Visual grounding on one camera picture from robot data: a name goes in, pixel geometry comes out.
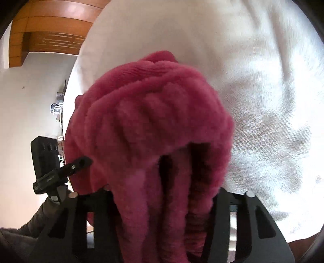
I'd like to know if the orange wooden wardrobe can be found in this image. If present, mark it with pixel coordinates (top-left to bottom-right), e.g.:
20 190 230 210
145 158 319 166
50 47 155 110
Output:
9 0 112 68

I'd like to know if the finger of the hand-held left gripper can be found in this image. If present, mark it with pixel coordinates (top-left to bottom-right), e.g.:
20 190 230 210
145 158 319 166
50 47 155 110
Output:
60 156 93 178

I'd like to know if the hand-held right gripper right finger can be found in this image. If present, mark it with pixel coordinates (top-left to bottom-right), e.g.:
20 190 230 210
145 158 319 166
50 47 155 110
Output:
200 188 296 263

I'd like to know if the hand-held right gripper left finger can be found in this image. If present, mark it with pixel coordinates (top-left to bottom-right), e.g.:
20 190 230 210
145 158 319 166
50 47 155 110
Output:
29 186 127 263

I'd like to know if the pink fleece blanket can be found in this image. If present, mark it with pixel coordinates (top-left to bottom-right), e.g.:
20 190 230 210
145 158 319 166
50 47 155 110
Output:
64 50 234 263

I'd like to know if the person's left forearm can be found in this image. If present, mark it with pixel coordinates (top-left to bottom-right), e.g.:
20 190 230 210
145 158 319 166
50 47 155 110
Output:
0 196 67 243

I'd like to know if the white duvet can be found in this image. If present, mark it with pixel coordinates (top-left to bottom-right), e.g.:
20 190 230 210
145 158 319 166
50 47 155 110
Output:
63 0 324 244

